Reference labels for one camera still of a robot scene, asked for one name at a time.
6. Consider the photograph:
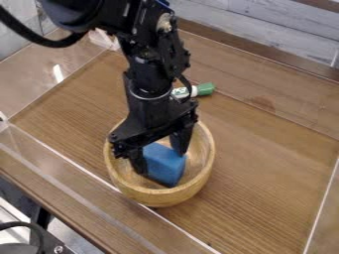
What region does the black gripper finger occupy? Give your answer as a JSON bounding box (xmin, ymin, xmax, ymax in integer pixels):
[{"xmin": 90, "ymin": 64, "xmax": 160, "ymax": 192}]
[
  {"xmin": 128, "ymin": 148, "xmax": 147, "ymax": 176},
  {"xmin": 170, "ymin": 126, "xmax": 194, "ymax": 157}
]

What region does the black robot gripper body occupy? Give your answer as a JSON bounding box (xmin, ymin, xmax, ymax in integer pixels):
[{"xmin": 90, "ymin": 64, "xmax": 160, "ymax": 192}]
[{"xmin": 108, "ymin": 75, "xmax": 199, "ymax": 159}]

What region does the blue rectangular block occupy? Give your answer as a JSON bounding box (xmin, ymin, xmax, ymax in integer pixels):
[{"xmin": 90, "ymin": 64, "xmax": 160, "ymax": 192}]
[{"xmin": 143, "ymin": 143, "xmax": 187, "ymax": 188}]

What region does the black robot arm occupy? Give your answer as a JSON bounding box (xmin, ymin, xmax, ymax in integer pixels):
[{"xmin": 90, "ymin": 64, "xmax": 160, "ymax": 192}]
[{"xmin": 40, "ymin": 0, "xmax": 199, "ymax": 175}]

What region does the brown wooden bowl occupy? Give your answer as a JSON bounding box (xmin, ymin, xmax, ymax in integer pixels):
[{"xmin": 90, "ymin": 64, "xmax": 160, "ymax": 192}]
[{"xmin": 103, "ymin": 121, "xmax": 216, "ymax": 207}]

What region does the green white dry-erase marker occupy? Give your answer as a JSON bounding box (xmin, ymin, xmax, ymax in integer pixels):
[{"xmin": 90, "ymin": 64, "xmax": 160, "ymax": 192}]
[{"xmin": 172, "ymin": 82, "xmax": 215, "ymax": 98}]

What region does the black metal table leg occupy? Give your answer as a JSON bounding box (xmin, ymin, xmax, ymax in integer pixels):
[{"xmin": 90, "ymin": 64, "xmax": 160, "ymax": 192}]
[{"xmin": 35, "ymin": 207, "xmax": 52, "ymax": 229}]

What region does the clear acrylic corner bracket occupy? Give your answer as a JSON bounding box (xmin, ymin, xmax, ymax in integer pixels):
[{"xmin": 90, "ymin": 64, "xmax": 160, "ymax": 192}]
[{"xmin": 88, "ymin": 29, "xmax": 120, "ymax": 52}]

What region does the black cable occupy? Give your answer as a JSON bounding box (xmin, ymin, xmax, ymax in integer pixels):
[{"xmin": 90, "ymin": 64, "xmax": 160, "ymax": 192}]
[{"xmin": 0, "ymin": 4, "xmax": 90, "ymax": 49}]

